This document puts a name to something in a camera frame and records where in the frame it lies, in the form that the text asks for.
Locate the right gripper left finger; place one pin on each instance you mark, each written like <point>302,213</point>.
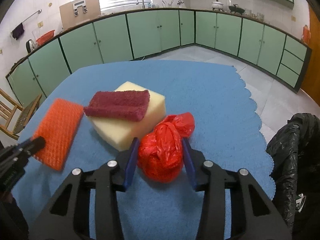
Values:
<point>66,215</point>

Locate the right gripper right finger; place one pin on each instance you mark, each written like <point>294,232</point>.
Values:
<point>253,215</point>

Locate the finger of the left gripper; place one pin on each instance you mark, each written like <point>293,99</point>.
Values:
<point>26,148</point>

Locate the orange foam fruit net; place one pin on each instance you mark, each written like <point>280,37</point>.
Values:
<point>58,128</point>

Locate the red plastic bag ball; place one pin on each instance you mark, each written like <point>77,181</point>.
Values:
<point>160,153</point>

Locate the black trash bag bin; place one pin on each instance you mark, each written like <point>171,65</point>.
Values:
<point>295,153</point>

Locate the green lower kitchen cabinets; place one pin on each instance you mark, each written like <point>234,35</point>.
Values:
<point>137,34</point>

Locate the kitchen faucet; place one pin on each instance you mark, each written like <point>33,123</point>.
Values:
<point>140,0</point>

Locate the wooden chair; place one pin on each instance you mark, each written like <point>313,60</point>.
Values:
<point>15,118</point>

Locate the blue table mat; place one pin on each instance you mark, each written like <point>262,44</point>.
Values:
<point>207,103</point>

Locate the yellow sponge block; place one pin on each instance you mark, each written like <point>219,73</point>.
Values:
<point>120,133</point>

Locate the steel electric kettle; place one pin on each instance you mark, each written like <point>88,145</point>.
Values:
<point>30,46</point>

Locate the red plastic basin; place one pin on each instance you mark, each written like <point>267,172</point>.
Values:
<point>45,37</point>

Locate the maroon scouring pad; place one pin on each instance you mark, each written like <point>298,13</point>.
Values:
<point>130,105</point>

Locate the brown wooden door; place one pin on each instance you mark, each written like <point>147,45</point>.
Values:
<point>311,82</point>

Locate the cardboard box on counter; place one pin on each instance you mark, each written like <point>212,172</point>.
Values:
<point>78,12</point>

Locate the orange thermos flask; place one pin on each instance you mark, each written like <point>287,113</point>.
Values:
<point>306,34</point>

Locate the black wok on stove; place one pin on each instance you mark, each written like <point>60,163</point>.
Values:
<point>236,9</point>

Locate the white pot on stove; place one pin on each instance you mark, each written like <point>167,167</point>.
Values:
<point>218,6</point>

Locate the dark cloth on rail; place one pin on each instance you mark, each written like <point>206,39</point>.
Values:
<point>18,31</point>

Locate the wall towel rail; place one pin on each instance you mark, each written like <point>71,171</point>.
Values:
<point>35,13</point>

